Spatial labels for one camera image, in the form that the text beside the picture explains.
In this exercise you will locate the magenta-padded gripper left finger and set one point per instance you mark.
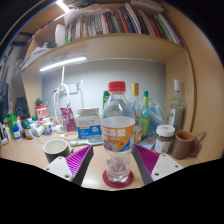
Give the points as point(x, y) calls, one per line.
point(59, 166)

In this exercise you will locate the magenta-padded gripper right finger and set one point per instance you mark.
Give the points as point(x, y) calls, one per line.
point(165, 165)

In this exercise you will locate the clear red-capped drink bottle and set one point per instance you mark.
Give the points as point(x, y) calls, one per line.
point(118, 133)

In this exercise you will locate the black mug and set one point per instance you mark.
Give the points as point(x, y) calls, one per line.
point(55, 151)

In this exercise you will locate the brown jar with white lid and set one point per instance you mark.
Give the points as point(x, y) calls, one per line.
point(164, 140)

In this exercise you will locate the brown mug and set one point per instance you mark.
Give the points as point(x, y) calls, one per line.
point(181, 145)

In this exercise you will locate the pink pouch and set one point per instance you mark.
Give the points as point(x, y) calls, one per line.
point(67, 119)

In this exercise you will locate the flat round red coaster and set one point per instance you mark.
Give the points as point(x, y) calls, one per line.
point(108, 181)

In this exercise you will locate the green-capped bottle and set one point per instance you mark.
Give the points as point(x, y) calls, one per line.
point(145, 116)

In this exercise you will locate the white bottle with blue label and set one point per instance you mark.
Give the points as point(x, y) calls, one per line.
point(16, 133)

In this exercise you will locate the tall clear glass bottle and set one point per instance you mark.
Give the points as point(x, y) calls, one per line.
point(176, 110)

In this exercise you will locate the red and white cup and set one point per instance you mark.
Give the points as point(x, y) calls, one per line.
point(41, 113)

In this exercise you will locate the green container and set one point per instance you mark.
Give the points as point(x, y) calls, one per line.
point(11, 121)

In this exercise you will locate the yellow-capped bottle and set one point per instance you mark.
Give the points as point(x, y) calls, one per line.
point(135, 100)

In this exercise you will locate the white power strip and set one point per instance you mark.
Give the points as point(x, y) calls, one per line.
point(69, 88)

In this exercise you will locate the white ceiling light tube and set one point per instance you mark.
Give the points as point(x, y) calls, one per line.
point(62, 6)

